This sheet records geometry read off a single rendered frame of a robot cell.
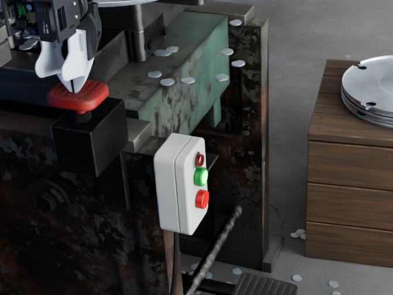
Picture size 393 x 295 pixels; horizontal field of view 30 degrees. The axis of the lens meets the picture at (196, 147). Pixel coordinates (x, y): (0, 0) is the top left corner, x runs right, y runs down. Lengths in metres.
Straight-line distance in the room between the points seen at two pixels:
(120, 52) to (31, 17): 0.38
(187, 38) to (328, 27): 1.74
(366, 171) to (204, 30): 0.51
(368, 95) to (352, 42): 1.22
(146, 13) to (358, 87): 0.65
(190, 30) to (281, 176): 0.82
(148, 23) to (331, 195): 0.66
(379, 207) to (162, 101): 0.69
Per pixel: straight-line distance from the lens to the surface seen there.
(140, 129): 1.06
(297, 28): 3.01
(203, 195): 1.07
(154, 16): 1.26
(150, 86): 1.17
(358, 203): 1.69
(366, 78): 1.76
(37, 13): 0.85
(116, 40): 1.21
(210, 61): 1.36
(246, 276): 1.54
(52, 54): 0.93
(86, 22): 0.89
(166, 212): 1.07
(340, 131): 1.61
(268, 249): 1.78
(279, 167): 2.12
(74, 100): 0.93
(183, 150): 1.03
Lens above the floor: 1.17
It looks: 32 degrees down
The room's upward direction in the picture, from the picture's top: 4 degrees counter-clockwise
